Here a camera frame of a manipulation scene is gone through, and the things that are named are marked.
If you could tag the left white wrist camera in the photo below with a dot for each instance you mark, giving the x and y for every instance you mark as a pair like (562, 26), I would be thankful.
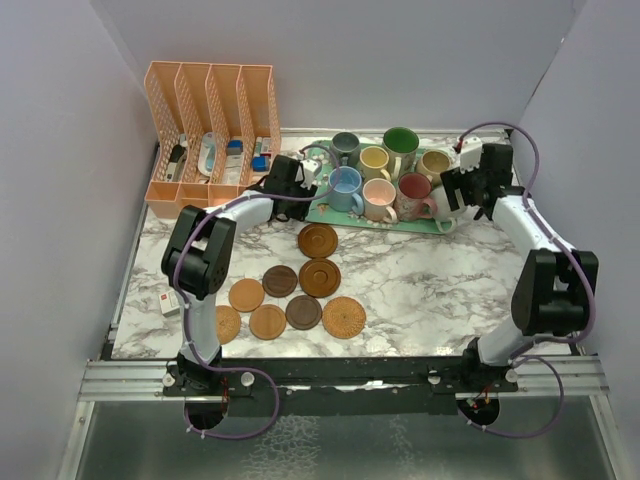
(308, 170)

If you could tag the dark grey mug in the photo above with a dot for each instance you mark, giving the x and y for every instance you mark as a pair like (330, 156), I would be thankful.
(346, 147)

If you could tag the light wood coaster upper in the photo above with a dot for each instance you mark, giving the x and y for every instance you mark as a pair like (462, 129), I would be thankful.
(246, 295)

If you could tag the small white card box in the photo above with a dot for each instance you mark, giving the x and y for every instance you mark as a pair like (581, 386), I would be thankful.
(169, 303)

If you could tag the light wood coaster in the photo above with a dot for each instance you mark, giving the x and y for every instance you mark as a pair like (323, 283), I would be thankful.
(246, 295)
(267, 322)

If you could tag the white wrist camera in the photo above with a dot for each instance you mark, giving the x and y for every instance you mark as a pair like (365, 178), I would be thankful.
(469, 152)
(308, 170)

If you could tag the white speckled mug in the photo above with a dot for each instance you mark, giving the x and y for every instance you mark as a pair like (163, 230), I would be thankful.
(446, 218)

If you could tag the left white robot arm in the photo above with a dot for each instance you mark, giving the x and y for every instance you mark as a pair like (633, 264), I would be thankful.
(197, 258)

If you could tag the white blue pack in organizer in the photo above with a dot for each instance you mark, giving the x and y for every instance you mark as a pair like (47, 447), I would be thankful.
(207, 154)

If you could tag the red floral mug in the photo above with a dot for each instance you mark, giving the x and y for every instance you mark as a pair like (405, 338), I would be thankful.
(413, 199)

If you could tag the aluminium frame rail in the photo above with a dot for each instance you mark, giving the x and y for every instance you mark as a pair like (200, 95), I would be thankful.
(105, 381)

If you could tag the yellow mug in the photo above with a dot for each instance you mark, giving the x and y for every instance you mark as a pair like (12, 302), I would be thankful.
(373, 163)

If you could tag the light wood coaster lower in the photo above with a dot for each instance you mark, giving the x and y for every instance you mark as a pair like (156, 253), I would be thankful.
(267, 322)

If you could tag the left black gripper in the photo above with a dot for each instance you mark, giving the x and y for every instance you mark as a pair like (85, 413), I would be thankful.
(300, 211)

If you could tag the green floral tray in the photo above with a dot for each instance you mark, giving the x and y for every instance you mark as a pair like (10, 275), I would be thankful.
(321, 212)

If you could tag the dark walnut coaster lower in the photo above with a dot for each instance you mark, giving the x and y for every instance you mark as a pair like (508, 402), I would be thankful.
(303, 312)

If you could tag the dark walnut coaster upper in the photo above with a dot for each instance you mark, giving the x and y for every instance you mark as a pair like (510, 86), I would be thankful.
(279, 281)

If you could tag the brown wooden coaster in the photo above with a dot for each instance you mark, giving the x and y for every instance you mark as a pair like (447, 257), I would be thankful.
(317, 240)
(319, 277)

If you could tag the green mug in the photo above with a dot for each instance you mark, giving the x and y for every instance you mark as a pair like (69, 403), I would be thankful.
(401, 144)

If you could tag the dark walnut coaster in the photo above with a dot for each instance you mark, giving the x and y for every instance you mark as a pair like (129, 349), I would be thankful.
(303, 312)
(279, 281)

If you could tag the blue tape dispenser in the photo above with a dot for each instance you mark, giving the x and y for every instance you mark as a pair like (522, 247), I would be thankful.
(261, 163)

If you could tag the light pink mug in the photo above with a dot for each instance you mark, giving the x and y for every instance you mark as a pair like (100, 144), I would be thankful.
(379, 196)

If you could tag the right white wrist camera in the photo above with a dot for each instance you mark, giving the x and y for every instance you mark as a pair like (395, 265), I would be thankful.
(469, 152)

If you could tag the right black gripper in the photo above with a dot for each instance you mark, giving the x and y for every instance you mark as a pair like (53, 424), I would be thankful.
(454, 179)

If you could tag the black mounting rail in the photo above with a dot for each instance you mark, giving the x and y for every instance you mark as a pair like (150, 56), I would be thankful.
(256, 387)

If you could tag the blue mug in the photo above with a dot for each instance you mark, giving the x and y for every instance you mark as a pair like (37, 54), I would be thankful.
(346, 184)

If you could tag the tan beige mug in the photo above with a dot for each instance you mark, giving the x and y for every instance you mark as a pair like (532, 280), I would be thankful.
(432, 164)

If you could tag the woven rattan coaster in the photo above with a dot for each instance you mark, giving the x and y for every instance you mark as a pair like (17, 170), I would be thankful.
(343, 317)
(228, 323)

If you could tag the black white tool in organizer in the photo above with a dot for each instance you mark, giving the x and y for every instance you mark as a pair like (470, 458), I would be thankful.
(177, 160)

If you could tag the peach plastic file organizer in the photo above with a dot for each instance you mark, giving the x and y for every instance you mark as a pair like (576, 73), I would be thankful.
(211, 121)

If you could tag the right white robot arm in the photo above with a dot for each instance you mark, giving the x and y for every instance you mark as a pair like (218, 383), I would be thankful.
(554, 298)

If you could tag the blue eraser box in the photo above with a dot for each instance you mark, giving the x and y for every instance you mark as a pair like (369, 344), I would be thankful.
(235, 147)

